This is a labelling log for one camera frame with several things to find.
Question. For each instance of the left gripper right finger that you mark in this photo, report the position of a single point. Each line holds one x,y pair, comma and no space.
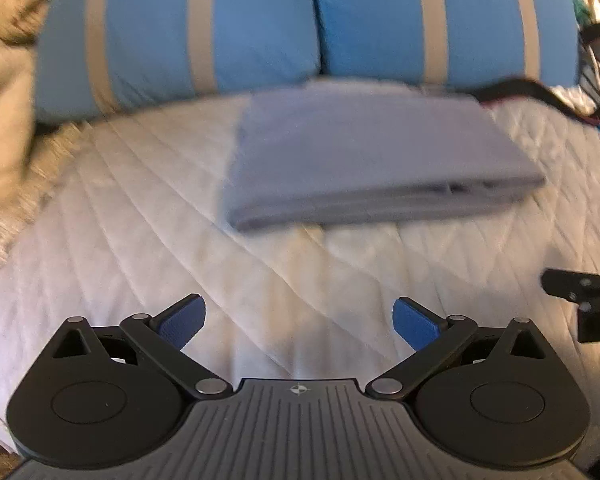
437,343

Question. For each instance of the black strap red edge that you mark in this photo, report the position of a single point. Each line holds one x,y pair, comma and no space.
513,88

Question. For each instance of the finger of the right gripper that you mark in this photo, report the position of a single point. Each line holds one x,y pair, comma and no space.
575,287

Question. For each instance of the blue striped pillow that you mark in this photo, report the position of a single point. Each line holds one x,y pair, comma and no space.
101,57
451,43

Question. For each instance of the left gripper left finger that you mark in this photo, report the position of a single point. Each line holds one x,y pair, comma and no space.
161,339

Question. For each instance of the quilted white bedspread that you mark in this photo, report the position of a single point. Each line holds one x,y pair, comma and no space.
137,225

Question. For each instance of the teal yarn item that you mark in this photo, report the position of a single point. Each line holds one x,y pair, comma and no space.
582,12

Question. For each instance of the blue-grey sweatpants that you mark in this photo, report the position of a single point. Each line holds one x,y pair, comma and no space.
330,154

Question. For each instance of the beige folded comforter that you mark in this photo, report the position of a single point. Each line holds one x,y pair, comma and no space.
31,158

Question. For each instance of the right blue striped pillow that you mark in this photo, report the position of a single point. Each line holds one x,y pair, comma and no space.
451,43

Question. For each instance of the left blue striped pillow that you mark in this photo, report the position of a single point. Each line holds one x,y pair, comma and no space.
101,57

